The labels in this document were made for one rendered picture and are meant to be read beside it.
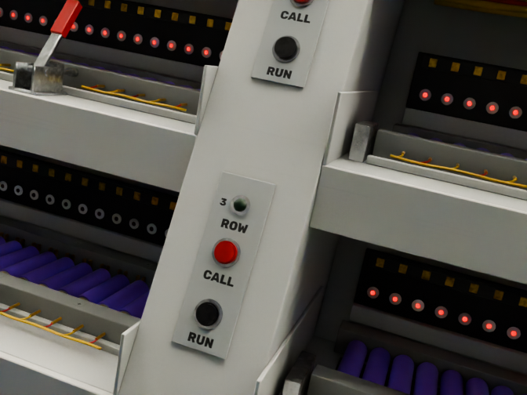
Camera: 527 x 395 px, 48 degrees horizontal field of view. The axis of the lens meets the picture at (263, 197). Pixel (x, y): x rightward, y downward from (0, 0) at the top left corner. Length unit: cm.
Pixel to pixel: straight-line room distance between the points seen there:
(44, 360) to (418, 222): 29
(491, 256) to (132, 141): 27
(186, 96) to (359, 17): 17
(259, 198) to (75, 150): 16
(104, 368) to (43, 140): 18
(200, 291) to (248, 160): 10
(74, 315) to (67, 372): 6
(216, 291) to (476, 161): 22
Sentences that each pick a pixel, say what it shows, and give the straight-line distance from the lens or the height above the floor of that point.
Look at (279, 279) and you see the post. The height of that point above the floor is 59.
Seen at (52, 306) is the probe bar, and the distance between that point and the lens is 51.
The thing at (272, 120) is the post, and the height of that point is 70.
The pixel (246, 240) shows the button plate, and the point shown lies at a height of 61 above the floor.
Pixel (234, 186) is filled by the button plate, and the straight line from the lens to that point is 41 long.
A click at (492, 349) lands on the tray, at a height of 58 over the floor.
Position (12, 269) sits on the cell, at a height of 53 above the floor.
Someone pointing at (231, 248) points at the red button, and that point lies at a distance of 40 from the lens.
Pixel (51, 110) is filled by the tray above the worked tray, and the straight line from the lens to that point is 49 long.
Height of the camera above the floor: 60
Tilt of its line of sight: 6 degrees up
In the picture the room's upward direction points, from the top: 16 degrees clockwise
